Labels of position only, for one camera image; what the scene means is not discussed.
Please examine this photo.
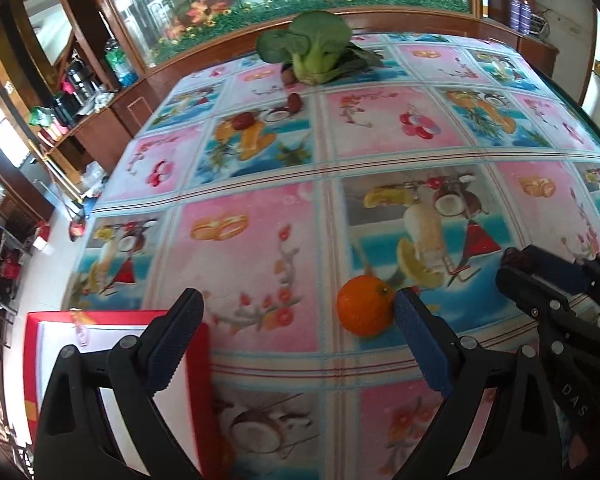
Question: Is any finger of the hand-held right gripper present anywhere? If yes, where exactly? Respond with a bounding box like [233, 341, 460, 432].
[502, 244, 600, 301]
[496, 265, 576, 327]

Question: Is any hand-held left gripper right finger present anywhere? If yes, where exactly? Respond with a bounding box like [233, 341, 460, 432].
[393, 287, 565, 480]

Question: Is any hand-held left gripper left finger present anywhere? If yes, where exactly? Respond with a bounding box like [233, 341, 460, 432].
[34, 287, 205, 480]

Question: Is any large orange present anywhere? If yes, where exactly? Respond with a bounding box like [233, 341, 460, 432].
[336, 275, 397, 338]

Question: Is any red gift box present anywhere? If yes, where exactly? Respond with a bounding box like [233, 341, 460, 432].
[22, 310, 216, 480]

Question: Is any fruit-print tablecloth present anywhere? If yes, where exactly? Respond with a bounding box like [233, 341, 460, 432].
[62, 32, 600, 480]

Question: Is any wooden sideboard with doors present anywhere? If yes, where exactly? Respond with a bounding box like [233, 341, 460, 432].
[480, 15, 561, 77]

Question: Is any wooden side counter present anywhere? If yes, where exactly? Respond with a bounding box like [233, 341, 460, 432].
[40, 89, 143, 181]

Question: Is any green packet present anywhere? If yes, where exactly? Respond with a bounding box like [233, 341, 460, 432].
[30, 106, 57, 128]

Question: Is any black kettle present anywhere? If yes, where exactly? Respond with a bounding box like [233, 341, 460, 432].
[65, 57, 97, 106]

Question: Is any green plastic bottle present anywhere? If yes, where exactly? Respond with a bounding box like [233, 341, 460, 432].
[105, 37, 140, 88]

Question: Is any green bok choy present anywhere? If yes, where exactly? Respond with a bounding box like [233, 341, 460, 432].
[256, 10, 383, 86]

